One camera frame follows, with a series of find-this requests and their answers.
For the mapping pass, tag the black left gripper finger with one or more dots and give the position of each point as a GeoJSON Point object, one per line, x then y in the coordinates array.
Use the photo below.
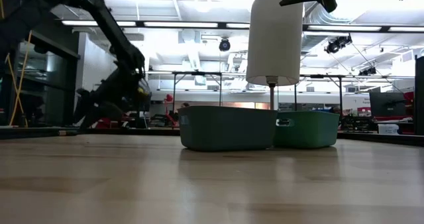
{"type": "Point", "coordinates": [84, 103]}
{"type": "Point", "coordinates": [106, 114]}

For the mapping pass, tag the dark teal plastic bin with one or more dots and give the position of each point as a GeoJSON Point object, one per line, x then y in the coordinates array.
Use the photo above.
{"type": "Point", "coordinates": [228, 128]}

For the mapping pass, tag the green plastic bin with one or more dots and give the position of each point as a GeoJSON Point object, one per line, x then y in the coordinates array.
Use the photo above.
{"type": "Point", "coordinates": [311, 131]}

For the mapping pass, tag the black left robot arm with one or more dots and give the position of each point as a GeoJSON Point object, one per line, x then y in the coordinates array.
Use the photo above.
{"type": "Point", "coordinates": [109, 28]}

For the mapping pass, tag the yellow tape piece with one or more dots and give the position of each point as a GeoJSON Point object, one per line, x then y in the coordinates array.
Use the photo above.
{"type": "Point", "coordinates": [141, 91]}

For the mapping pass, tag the silver black AA battery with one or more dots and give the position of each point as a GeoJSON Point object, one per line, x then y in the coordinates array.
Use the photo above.
{"type": "Point", "coordinates": [68, 133]}

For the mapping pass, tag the long ceiling light strip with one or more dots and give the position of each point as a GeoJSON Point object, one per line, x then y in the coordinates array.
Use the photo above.
{"type": "Point", "coordinates": [344, 28]}
{"type": "Point", "coordinates": [180, 24]}

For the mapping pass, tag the black ceiling spotlight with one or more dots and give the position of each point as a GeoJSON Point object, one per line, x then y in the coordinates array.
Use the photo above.
{"type": "Point", "coordinates": [224, 45]}
{"type": "Point", "coordinates": [367, 71]}
{"type": "Point", "coordinates": [338, 44]}

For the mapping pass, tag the white shade table lamp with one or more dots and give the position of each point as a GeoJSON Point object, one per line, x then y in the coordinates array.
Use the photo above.
{"type": "Point", "coordinates": [275, 41]}

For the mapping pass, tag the round pendant light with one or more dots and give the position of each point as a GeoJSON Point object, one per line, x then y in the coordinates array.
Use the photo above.
{"type": "Point", "coordinates": [202, 3]}

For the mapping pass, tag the black computer monitor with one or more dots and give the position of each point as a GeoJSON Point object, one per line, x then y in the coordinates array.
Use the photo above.
{"type": "Point", "coordinates": [387, 104]}

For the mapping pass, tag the white box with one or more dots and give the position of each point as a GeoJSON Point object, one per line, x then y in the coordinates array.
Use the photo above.
{"type": "Point", "coordinates": [388, 129]}

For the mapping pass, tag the silver ventilation duct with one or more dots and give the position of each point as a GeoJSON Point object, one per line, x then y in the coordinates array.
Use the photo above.
{"type": "Point", "coordinates": [318, 25]}

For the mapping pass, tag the black folding table frame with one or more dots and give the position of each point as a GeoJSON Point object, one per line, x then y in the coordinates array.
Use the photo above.
{"type": "Point", "coordinates": [318, 76]}
{"type": "Point", "coordinates": [198, 73]}

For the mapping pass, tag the black vertical post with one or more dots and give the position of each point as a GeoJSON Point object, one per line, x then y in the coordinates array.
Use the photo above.
{"type": "Point", "coordinates": [419, 94]}

